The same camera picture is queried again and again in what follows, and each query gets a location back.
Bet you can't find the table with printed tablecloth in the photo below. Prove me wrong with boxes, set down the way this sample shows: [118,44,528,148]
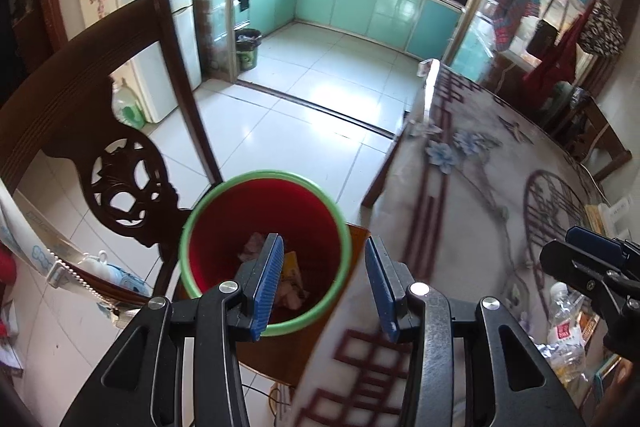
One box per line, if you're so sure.
[290,59,640,427]

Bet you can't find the dark carved wooden chair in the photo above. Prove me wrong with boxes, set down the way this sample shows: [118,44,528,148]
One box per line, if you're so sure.
[0,0,224,315]

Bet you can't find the teal kitchen cabinets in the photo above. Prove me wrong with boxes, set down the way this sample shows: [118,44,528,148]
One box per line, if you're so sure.
[234,0,466,60]

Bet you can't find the clear plastic bottle red label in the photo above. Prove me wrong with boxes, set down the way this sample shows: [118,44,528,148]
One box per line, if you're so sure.
[545,281,588,385]

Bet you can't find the brown wooden chair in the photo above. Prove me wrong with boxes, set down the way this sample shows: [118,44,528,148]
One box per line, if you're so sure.
[547,89,632,184]

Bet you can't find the white cardboard box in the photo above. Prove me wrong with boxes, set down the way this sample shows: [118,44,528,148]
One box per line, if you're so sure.
[584,201,632,239]

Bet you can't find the white teapot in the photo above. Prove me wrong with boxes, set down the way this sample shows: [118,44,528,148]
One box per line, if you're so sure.
[79,250,152,299]

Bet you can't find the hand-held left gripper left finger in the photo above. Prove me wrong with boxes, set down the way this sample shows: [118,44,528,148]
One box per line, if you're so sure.
[60,233,284,427]

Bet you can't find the red cloth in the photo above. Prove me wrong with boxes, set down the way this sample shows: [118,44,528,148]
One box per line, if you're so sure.
[521,12,593,108]

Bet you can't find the yellow wrapper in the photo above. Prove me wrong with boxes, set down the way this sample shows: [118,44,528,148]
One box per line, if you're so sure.
[279,251,302,294]

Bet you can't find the crumpled pink paper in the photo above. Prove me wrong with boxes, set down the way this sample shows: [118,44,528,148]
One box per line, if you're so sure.
[238,232,268,262]

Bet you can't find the white printed bag strap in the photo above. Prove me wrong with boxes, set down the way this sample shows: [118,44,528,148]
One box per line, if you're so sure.
[0,179,88,290]

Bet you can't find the green plastic jug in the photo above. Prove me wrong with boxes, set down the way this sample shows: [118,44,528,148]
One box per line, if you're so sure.
[111,78,147,131]

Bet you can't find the black and white patterned bag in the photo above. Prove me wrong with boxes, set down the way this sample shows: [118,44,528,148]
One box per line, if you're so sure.
[579,0,626,58]

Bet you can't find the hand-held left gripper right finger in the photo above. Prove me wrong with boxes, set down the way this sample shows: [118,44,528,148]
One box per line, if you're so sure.
[364,236,586,427]

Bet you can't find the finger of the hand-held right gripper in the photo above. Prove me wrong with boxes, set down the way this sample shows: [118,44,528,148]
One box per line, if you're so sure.
[589,271,640,364]
[539,226,640,294]

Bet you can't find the black cable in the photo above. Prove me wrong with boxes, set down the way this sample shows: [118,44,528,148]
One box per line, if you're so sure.
[240,382,303,427]

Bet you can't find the red bin with green rim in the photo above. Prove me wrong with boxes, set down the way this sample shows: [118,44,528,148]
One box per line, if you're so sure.
[179,170,352,338]

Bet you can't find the dark green kitchen bin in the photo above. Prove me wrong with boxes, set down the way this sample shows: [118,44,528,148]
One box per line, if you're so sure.
[235,28,263,72]

